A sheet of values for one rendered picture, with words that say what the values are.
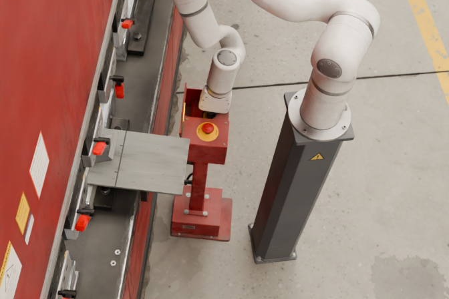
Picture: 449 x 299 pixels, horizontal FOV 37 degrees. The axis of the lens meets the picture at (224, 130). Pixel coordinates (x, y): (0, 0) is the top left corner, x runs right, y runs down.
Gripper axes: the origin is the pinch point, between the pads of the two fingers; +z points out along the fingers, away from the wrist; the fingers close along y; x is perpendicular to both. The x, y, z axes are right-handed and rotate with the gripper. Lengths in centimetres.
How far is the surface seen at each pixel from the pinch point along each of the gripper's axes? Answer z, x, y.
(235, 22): 73, 106, 15
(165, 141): -24.9, -27.8, -14.8
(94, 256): -11, -59, -30
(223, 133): -4.4, -10.0, 4.2
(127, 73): -11.1, 3.3, -29.6
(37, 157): -84, -69, -38
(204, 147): -2.5, -15.1, -1.3
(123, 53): -15.1, 8.0, -31.7
